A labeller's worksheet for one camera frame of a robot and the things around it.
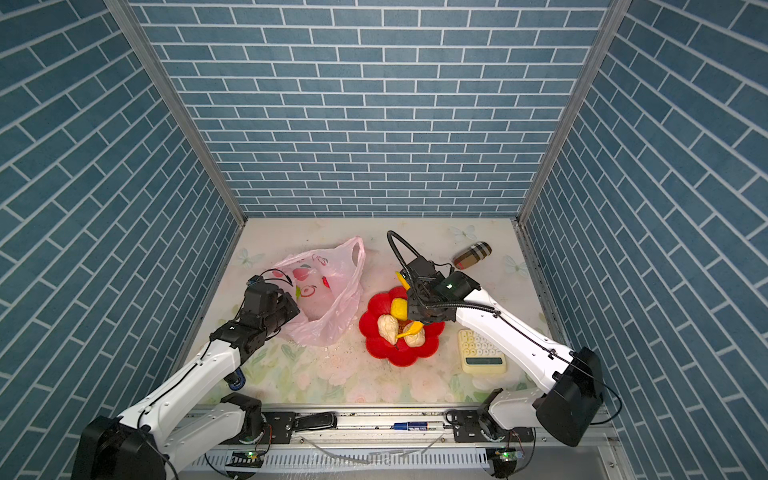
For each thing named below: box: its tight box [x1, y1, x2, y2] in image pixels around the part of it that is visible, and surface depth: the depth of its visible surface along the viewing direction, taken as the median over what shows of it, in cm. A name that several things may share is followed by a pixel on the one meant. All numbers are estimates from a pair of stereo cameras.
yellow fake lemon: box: [390, 298, 408, 321], surface depth 91 cm
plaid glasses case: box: [453, 241, 492, 270], surface depth 108 cm
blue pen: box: [390, 421, 429, 431], surface depth 75 cm
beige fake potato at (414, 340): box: [403, 324, 426, 348], surface depth 86 cm
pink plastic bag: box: [270, 236, 366, 347], surface depth 92 cm
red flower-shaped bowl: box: [360, 286, 445, 367], surface depth 88 cm
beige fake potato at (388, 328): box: [377, 314, 399, 345], surface depth 88 cm
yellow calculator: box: [458, 328, 506, 374], surface depth 86 cm
